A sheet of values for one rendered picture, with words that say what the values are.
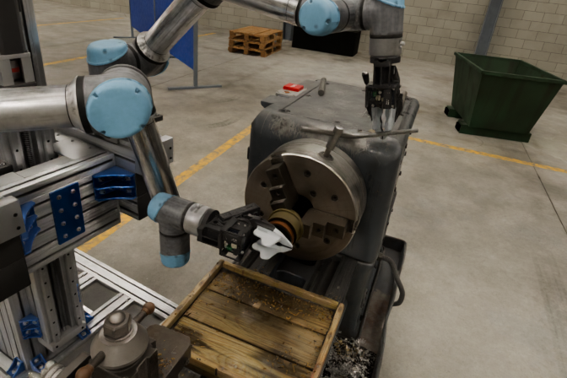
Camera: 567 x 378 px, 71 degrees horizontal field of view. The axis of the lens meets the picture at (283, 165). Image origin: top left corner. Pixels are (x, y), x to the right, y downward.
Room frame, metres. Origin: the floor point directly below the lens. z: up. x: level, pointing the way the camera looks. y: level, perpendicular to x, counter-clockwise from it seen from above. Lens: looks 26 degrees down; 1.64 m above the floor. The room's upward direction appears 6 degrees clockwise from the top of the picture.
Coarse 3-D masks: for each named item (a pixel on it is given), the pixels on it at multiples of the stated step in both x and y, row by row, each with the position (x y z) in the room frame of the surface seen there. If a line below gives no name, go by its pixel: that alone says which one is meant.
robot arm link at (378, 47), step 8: (376, 40) 0.95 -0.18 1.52; (384, 40) 0.94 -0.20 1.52; (392, 40) 0.94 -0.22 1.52; (400, 40) 0.95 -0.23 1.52; (376, 48) 0.95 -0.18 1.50; (384, 48) 0.94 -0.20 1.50; (392, 48) 0.94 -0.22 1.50; (400, 48) 0.95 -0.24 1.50; (376, 56) 0.95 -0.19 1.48; (384, 56) 0.94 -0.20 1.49; (392, 56) 0.94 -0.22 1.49
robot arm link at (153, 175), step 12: (144, 132) 0.88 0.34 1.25; (156, 132) 0.91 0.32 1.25; (132, 144) 0.88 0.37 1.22; (144, 144) 0.88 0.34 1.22; (156, 144) 0.90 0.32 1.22; (144, 156) 0.88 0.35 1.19; (156, 156) 0.89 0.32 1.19; (144, 168) 0.89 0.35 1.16; (156, 168) 0.89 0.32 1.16; (168, 168) 0.92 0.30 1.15; (144, 180) 0.90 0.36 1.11; (156, 180) 0.89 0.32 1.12; (168, 180) 0.91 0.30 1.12; (156, 192) 0.89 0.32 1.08; (168, 192) 0.90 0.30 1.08
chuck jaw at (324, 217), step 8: (312, 208) 0.87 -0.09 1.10; (304, 216) 0.83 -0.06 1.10; (312, 216) 0.84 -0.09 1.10; (320, 216) 0.84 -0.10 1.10; (328, 216) 0.84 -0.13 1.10; (336, 216) 0.85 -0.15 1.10; (304, 224) 0.80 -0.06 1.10; (312, 224) 0.81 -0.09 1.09; (320, 224) 0.80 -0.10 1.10; (328, 224) 0.82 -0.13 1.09; (336, 224) 0.81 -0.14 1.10; (344, 224) 0.81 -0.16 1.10; (352, 224) 0.84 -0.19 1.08; (304, 232) 0.80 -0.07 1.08; (312, 232) 0.81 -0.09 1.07; (320, 232) 0.80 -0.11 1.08; (328, 232) 0.82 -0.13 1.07; (336, 232) 0.81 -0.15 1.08; (344, 232) 0.82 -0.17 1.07
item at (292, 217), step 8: (280, 208) 0.82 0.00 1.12; (272, 216) 0.80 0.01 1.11; (280, 216) 0.79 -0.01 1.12; (288, 216) 0.79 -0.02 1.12; (296, 216) 0.80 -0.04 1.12; (280, 224) 0.76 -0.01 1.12; (288, 224) 0.77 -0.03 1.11; (296, 224) 0.78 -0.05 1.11; (288, 232) 0.75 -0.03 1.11; (296, 232) 0.77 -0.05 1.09; (296, 240) 0.80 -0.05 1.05
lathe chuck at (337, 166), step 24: (288, 144) 0.99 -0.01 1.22; (312, 144) 0.96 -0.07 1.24; (264, 168) 0.92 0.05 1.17; (288, 168) 0.90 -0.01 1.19; (312, 168) 0.88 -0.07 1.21; (336, 168) 0.88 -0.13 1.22; (264, 192) 0.92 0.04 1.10; (312, 192) 0.88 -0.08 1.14; (336, 192) 0.86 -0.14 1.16; (360, 192) 0.90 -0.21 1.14; (264, 216) 0.92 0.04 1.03; (360, 216) 0.88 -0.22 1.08; (312, 240) 0.87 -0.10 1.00; (336, 240) 0.85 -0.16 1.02
